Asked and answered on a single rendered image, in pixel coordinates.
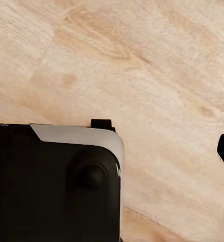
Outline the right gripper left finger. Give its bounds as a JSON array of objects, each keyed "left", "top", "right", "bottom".
[{"left": 0, "top": 134, "right": 17, "bottom": 180}]

